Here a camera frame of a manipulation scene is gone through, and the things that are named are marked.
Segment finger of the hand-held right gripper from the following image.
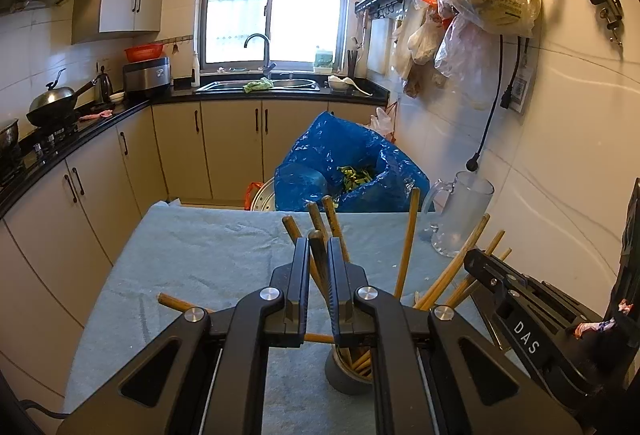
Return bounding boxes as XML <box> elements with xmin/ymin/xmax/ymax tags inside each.
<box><xmin>463</xmin><ymin>248</ymin><xmax>602</xmax><ymax>369</ymax></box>

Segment stainless steel sink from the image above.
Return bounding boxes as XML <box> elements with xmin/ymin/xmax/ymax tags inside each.
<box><xmin>194</xmin><ymin>77</ymin><xmax>322</xmax><ymax>94</ymax></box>

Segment clear hanging plastic bag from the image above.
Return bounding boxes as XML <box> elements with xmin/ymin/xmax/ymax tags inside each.
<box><xmin>433</xmin><ymin>11</ymin><xmax>502</xmax><ymax>83</ymax></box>

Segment light blue table cloth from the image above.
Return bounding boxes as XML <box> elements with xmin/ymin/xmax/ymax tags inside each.
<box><xmin>64</xmin><ymin>199</ymin><xmax>528</xmax><ymax>435</ymax></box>

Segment beige lower cabinets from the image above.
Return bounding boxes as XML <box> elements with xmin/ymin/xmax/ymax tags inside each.
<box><xmin>0</xmin><ymin>99</ymin><xmax>389</xmax><ymax>412</ymax></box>

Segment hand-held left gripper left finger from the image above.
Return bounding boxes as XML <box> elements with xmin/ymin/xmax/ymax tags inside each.
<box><xmin>55</xmin><ymin>237</ymin><xmax>313</xmax><ymax>435</ymax></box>

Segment white plastic bag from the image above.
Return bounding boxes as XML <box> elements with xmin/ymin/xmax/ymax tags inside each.
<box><xmin>369</xmin><ymin>107</ymin><xmax>398</xmax><ymax>144</ymax></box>

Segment black power cable with plug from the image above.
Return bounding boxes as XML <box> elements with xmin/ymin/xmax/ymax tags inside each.
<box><xmin>465</xmin><ymin>34</ymin><xmax>524</xmax><ymax>172</ymax></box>

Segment black countertop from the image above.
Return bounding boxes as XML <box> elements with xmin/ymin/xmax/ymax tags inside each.
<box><xmin>0</xmin><ymin>81</ymin><xmax>391</xmax><ymax>216</ymax></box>

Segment black wok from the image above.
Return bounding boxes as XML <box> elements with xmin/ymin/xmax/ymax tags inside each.
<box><xmin>25</xmin><ymin>68</ymin><xmax>99</xmax><ymax>126</ymax></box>

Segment steel kettle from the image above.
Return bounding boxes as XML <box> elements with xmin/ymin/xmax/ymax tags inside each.
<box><xmin>93</xmin><ymin>68</ymin><xmax>114</xmax><ymax>105</ymax></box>

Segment small beige wall cabinet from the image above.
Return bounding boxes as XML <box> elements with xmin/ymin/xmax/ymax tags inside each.
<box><xmin>71</xmin><ymin>0</ymin><xmax>164</xmax><ymax>46</ymax></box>

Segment steel pot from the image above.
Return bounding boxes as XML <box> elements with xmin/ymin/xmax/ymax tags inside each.
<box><xmin>0</xmin><ymin>118</ymin><xmax>21</xmax><ymax>166</ymax></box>

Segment metal steamer rack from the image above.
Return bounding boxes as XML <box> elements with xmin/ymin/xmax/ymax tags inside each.
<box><xmin>243</xmin><ymin>177</ymin><xmax>279</xmax><ymax>212</ymax></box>

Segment white ladle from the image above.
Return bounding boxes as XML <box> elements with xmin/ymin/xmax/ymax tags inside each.
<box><xmin>345</xmin><ymin>77</ymin><xmax>374</xmax><ymax>98</ymax></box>

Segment grey metal chopstick holder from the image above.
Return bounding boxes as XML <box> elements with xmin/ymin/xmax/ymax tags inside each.
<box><xmin>324</xmin><ymin>344</ymin><xmax>377</xmax><ymax>397</ymax></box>

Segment stainless steel rice cooker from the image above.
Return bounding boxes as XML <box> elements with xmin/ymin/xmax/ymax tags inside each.
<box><xmin>123</xmin><ymin>57</ymin><xmax>174</xmax><ymax>99</ymax></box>

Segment green vegetable scraps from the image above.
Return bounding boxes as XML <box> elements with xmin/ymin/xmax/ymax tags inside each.
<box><xmin>337</xmin><ymin>164</ymin><xmax>374</xmax><ymax>194</ymax></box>

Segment gas stove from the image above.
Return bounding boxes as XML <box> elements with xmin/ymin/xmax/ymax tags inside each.
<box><xmin>0</xmin><ymin>121</ymin><xmax>82</xmax><ymax>176</ymax></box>

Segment green and white package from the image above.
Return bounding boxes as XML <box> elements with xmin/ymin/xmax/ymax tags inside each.
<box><xmin>313</xmin><ymin>45</ymin><xmax>335</xmax><ymax>72</ymax></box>

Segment small wall sign card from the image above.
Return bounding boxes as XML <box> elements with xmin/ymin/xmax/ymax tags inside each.
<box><xmin>509</xmin><ymin>69</ymin><xmax>532</xmax><ymax>114</ymax></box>

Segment white cutting board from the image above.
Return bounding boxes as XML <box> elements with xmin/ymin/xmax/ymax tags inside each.
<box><xmin>367</xmin><ymin>17</ymin><xmax>397</xmax><ymax>76</ymax></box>

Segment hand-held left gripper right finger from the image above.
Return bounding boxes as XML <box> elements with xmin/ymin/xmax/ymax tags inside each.
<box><xmin>326</xmin><ymin>236</ymin><xmax>584</xmax><ymax>435</ymax></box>

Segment bunch of wooden chopsticks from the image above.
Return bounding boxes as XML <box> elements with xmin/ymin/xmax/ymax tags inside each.
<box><xmin>281</xmin><ymin>187</ymin><xmax>514</xmax><ymax>379</ymax></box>

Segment blue plastic bag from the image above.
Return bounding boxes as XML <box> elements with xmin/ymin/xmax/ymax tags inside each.
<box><xmin>273</xmin><ymin>111</ymin><xmax>432</xmax><ymax>214</ymax></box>

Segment clear glass mug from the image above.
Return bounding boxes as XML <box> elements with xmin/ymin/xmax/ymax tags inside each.
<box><xmin>422</xmin><ymin>171</ymin><xmax>496</xmax><ymax>259</ymax></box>

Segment curved sink faucet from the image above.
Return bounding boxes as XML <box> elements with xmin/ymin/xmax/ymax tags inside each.
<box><xmin>243</xmin><ymin>33</ymin><xmax>277</xmax><ymax>79</ymax></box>

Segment white hanging plastic bags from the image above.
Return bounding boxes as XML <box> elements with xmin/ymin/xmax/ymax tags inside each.
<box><xmin>391</xmin><ymin>9</ymin><xmax>442</xmax><ymax>96</ymax></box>

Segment red plastic basin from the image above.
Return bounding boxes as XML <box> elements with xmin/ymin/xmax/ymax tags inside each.
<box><xmin>123</xmin><ymin>43</ymin><xmax>166</xmax><ymax>64</ymax></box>

